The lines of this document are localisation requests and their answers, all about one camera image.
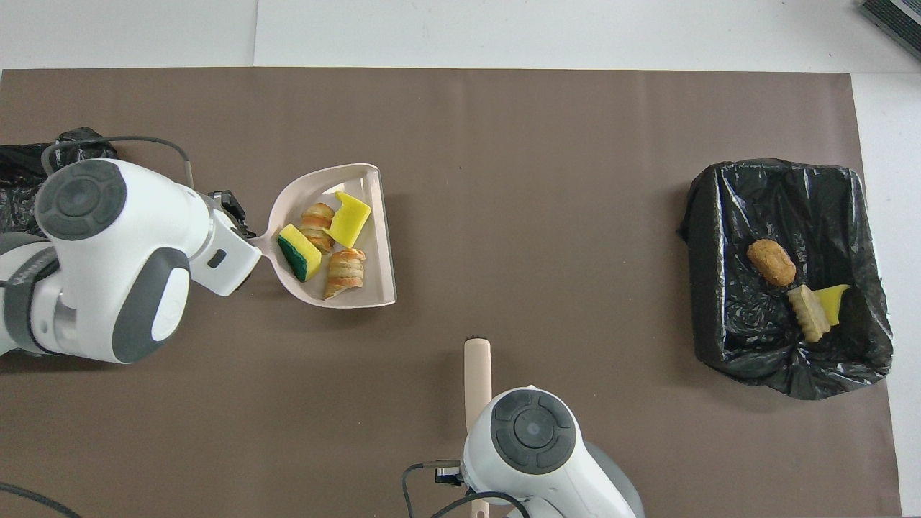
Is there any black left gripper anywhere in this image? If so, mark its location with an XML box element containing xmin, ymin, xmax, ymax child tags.
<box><xmin>209</xmin><ymin>189</ymin><xmax>256</xmax><ymax>238</ymax></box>

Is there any pink plastic dustpan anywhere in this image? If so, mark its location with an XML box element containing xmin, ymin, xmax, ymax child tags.
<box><xmin>248</xmin><ymin>163</ymin><xmax>398</xmax><ymax>309</ymax></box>

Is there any green and yellow sponge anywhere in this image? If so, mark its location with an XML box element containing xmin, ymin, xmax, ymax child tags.
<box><xmin>277</xmin><ymin>224</ymin><xmax>323</xmax><ymax>283</ymax></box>

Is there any tan flaky pastry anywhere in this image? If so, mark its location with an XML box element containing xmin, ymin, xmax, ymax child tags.
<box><xmin>300</xmin><ymin>203</ymin><xmax>336</xmax><ymax>254</ymax></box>

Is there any pink hand brush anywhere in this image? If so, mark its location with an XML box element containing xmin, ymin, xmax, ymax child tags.
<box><xmin>464</xmin><ymin>335</ymin><xmax>493</xmax><ymax>518</ymax></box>

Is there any large yellow sponge piece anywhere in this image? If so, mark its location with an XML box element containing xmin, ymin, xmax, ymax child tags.
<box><xmin>328</xmin><ymin>191</ymin><xmax>373</xmax><ymax>249</ymax></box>

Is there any orange croissant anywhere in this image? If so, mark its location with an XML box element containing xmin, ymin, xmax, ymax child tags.
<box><xmin>323</xmin><ymin>248</ymin><xmax>366</xmax><ymax>300</ymax></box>

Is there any brown bread roll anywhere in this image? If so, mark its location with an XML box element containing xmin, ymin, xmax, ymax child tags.
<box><xmin>746</xmin><ymin>239</ymin><xmax>797</xmax><ymax>288</ymax></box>

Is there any pale ridged pastry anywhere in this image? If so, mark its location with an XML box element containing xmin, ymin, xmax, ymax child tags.
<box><xmin>786</xmin><ymin>284</ymin><xmax>832</xmax><ymax>343</ymax></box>

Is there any small yellow sponge piece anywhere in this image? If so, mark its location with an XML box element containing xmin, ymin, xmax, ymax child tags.
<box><xmin>813</xmin><ymin>284</ymin><xmax>852</xmax><ymax>327</ymax></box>

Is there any crumpled black bag covered bin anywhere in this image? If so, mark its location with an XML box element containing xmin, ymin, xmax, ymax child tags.
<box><xmin>0</xmin><ymin>127</ymin><xmax>119</xmax><ymax>238</ymax></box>

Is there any open bin with black liner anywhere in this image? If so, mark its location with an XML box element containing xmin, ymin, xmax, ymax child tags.
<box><xmin>676</xmin><ymin>158</ymin><xmax>893</xmax><ymax>401</ymax></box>

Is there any brown paper table mat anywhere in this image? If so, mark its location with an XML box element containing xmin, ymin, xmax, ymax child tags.
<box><xmin>0</xmin><ymin>68</ymin><xmax>902</xmax><ymax>518</ymax></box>

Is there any dark ribbed device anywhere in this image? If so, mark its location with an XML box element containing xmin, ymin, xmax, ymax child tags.
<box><xmin>860</xmin><ymin>0</ymin><xmax>921</xmax><ymax>62</ymax></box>

